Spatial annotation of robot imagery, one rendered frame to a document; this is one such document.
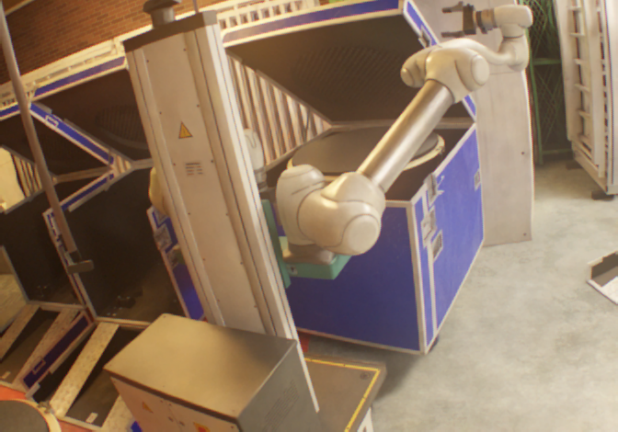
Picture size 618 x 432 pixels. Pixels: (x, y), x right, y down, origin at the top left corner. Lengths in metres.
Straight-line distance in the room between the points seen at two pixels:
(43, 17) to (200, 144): 5.79
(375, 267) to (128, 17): 4.76
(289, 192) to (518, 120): 2.05
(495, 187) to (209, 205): 2.22
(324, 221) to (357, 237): 0.09
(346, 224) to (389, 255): 0.82
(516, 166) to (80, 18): 5.47
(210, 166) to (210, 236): 0.24
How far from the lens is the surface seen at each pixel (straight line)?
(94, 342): 3.18
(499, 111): 3.06
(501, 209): 3.28
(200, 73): 1.27
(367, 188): 1.22
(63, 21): 6.70
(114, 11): 6.14
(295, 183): 1.34
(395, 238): 1.90
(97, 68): 2.69
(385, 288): 2.07
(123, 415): 2.63
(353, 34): 2.14
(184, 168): 1.41
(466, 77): 1.39
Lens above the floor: 1.67
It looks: 20 degrees down
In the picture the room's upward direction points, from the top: 13 degrees counter-clockwise
